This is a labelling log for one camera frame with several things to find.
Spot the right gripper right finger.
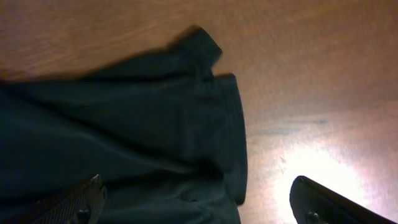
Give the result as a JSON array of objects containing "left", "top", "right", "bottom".
[{"left": 289, "top": 175, "right": 396, "bottom": 224}]

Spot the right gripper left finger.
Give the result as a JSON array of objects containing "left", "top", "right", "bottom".
[{"left": 31, "top": 174, "right": 107, "bottom": 224}]

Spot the black t-shirt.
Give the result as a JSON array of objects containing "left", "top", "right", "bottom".
[{"left": 1, "top": 28, "right": 248, "bottom": 223}]

